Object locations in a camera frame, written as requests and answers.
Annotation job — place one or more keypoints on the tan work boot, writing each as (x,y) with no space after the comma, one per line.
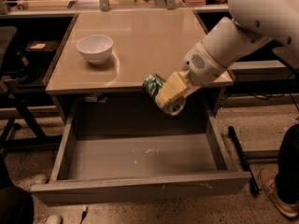
(267,182)

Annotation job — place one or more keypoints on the white sneaker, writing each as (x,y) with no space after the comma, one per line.
(27,183)

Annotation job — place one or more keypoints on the white ceramic bowl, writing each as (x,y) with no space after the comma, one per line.
(95,49)

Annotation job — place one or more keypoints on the green soda can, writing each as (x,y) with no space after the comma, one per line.
(152,86)

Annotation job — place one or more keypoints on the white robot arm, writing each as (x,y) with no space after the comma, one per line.
(253,23)

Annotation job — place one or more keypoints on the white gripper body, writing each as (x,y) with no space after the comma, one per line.
(202,66)

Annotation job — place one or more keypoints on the black metal bar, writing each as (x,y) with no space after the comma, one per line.
(253,186)

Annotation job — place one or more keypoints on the dark box with label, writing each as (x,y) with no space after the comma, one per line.
(42,49)

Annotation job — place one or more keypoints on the grey drawer cabinet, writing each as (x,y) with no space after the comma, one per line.
(145,42)

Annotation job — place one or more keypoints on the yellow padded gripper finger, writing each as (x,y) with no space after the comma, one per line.
(172,96)

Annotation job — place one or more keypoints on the dark trouser leg right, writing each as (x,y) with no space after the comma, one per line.
(287,178)

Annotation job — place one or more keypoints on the dark trouser leg left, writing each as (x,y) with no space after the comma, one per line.
(16,204)

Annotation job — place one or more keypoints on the dark trouser leg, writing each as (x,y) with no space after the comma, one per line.
(16,204)
(287,178)

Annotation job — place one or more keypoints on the open grey top drawer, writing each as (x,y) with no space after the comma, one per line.
(127,150)

